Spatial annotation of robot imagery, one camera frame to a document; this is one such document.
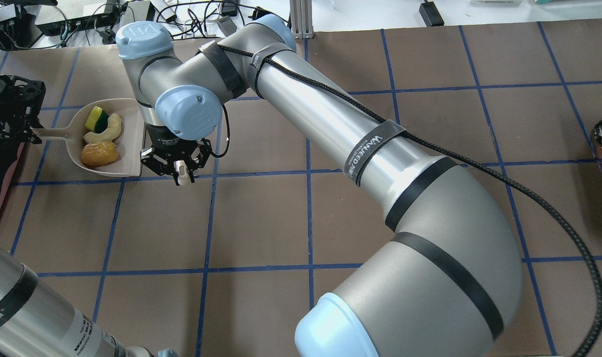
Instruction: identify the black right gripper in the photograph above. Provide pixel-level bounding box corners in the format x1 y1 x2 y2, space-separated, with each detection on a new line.
140 124 213 179

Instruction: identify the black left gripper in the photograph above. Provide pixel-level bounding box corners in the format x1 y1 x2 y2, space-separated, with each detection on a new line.
0 75 46 144

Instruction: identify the beige plastic dustpan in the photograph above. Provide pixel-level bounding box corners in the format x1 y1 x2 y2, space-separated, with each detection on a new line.
33 99 145 177

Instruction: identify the pale curved peel piece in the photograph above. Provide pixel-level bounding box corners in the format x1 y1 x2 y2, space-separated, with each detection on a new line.
83 114 122 144

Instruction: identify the brown potato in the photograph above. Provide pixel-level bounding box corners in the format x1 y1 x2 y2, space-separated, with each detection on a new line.
80 142 120 168

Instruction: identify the yellow green sponge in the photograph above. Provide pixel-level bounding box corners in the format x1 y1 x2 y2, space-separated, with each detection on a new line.
85 106 109 133

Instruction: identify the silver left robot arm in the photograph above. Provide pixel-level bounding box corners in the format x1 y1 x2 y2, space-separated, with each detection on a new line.
0 171 151 357

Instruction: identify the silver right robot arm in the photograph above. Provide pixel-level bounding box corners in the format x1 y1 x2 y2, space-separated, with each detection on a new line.
116 14 523 357

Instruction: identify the black power adapter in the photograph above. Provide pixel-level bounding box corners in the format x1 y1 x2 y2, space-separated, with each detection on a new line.
419 0 445 27

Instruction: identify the aluminium frame post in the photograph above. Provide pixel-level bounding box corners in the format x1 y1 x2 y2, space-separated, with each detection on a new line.
289 0 315 39

